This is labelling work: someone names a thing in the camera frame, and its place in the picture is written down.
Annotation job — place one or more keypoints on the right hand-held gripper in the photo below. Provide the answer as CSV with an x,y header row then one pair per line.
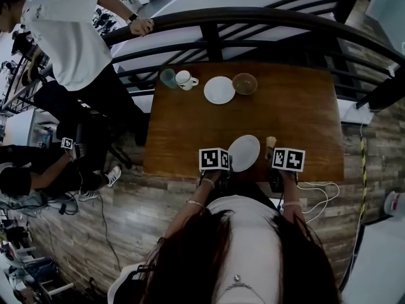
x,y
288,159

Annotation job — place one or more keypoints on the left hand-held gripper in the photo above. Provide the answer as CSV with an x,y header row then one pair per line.
x,y
213,159

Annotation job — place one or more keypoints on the yellow sponge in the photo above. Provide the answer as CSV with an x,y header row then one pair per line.
x,y
271,142

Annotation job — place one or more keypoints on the big white plate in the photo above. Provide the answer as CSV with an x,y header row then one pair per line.
x,y
244,152
220,90

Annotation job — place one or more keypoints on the person's right forearm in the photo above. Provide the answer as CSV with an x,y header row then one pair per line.
x,y
290,192

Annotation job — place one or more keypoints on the person's left forearm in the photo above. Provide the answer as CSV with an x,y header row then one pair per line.
x,y
196,198

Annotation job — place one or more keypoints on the pink wrist band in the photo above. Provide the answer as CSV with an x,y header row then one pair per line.
x,y
209,181
291,204

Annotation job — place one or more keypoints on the person's black trousers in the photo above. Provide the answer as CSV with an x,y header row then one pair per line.
x,y
243,187

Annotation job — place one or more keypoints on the yellow black striped strip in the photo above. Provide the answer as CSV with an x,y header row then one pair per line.
x,y
364,169

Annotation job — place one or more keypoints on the person's white shirt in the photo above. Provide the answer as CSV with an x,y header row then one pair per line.
x,y
253,233

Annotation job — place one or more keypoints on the white flat panel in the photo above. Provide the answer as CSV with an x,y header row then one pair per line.
x,y
357,116

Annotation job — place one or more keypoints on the beige bowl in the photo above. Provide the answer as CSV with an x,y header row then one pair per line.
x,y
245,83

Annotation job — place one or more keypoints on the white printed mug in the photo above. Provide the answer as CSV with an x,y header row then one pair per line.
x,y
184,80

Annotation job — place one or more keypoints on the teal frosted cup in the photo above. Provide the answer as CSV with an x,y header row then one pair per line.
x,y
167,78

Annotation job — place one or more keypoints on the white bottle red label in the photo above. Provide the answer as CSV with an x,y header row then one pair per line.
x,y
395,204

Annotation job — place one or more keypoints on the brown wooden table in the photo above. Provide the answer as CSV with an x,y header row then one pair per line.
x,y
212,36

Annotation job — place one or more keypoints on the white desk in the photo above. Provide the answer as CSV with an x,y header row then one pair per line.
x,y
379,264

